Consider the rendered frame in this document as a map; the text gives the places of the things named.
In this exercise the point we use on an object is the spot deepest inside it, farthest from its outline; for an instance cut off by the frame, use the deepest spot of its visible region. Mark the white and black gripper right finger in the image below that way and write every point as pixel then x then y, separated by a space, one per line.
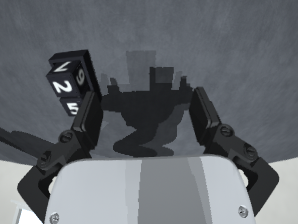
pixel 220 139

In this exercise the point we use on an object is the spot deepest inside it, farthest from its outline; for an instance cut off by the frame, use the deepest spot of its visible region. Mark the black calendar cube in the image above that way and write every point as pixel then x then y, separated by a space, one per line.
pixel 67 79
pixel 71 104

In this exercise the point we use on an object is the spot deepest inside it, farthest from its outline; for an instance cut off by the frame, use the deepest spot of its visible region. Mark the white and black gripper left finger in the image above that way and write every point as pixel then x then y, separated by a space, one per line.
pixel 83 135

